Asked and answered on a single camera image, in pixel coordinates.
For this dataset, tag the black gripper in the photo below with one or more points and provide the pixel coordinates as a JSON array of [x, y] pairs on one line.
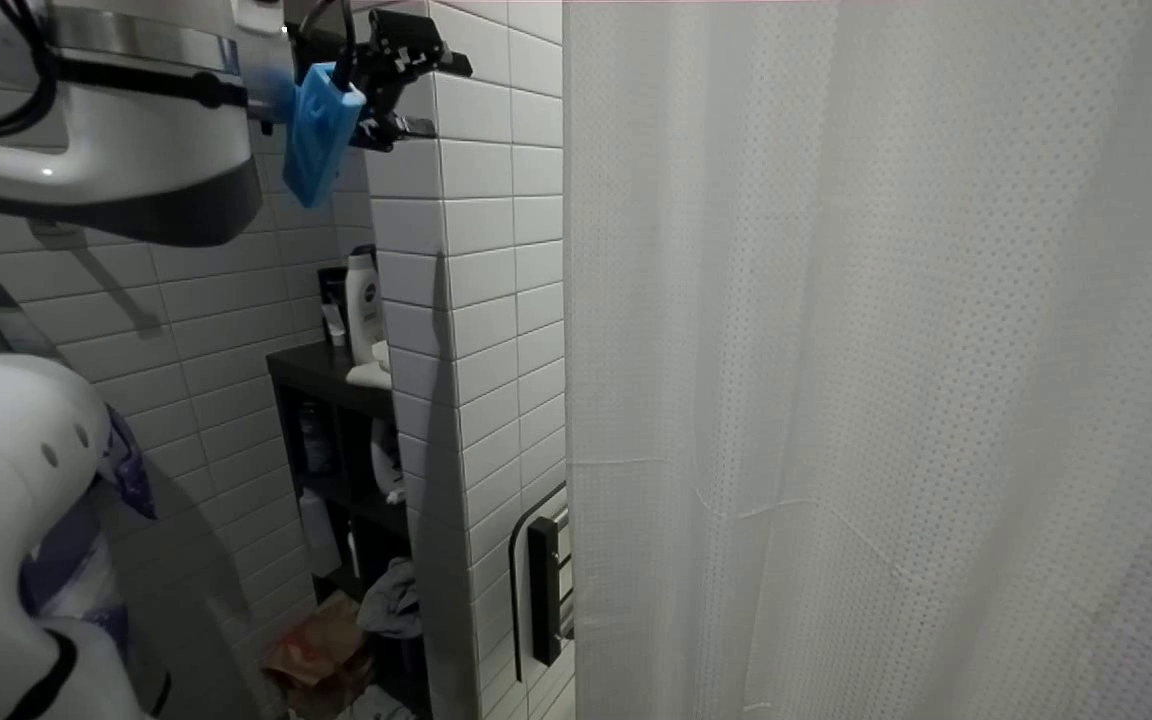
[[363, 52]]

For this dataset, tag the white shower curtain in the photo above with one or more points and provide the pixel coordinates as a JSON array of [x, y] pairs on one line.
[[897, 373]]

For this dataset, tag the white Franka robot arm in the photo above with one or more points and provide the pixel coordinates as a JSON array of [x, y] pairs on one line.
[[109, 146]]

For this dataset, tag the folding shower seat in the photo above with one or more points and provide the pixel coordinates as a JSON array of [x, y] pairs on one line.
[[544, 586]]

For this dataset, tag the white lotion bottle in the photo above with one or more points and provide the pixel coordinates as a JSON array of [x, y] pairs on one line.
[[363, 304]]

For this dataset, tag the white folded cloth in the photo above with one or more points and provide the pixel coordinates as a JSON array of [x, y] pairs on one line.
[[371, 370]]

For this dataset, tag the black shelf unit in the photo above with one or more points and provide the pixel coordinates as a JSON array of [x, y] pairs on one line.
[[284, 403]]

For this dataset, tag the grey plastic bottle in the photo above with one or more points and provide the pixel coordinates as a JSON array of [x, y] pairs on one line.
[[318, 528]]

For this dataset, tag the purple cloth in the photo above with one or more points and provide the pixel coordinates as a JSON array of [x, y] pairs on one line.
[[131, 466]]

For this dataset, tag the white plastic bag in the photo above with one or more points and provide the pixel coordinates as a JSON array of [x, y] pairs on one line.
[[390, 601]]

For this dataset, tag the brown cardboard box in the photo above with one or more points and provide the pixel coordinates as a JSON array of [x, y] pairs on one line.
[[318, 644]]

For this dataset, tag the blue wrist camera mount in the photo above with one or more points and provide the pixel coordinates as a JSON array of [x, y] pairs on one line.
[[322, 134]]

